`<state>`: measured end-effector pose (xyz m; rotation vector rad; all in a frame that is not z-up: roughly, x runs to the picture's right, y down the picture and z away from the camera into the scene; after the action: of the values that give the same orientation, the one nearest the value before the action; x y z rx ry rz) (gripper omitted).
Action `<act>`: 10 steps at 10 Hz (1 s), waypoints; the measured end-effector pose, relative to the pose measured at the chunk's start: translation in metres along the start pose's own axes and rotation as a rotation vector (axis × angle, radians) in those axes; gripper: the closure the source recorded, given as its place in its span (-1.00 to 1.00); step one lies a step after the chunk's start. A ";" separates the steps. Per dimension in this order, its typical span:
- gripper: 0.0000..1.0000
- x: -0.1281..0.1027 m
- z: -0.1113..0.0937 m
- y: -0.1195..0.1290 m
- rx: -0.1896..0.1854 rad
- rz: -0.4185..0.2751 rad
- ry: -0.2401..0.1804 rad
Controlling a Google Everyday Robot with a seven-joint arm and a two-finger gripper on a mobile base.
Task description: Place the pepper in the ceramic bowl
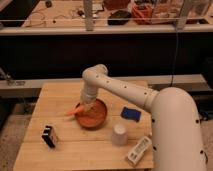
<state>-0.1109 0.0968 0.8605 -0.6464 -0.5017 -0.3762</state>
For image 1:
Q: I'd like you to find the black small box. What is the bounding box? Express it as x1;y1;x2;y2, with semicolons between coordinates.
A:
42;125;58;148

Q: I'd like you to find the white plastic cup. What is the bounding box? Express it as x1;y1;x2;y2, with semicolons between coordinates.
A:
111;123;127;146

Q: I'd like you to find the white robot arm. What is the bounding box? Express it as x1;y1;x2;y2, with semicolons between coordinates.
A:
81;64;207;171

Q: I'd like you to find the black hanging cable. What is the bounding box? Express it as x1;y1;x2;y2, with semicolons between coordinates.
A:
170;23;180;88

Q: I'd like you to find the blue sponge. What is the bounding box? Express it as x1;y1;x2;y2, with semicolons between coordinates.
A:
121;107;141;122

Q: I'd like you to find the orange pepper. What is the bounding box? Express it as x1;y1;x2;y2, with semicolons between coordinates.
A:
65;105;84;116

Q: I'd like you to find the metal frame post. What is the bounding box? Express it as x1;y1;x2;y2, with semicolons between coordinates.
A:
83;0;94;31

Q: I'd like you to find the wooden cutting board table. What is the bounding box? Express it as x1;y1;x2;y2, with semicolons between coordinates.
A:
14;82;151;171

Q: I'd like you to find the black object on bench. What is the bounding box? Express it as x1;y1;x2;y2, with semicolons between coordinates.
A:
107;10;131;25

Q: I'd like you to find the metal clamp left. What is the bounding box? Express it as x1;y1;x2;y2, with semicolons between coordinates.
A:
0;67;25;86

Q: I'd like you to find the white rectangular box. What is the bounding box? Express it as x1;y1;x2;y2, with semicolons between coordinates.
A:
126;136;152;167

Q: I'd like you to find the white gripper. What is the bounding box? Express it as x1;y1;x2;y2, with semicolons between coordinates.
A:
80;88;97;111

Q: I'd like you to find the orange ceramic bowl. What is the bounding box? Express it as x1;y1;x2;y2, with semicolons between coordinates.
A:
75;99;107;129

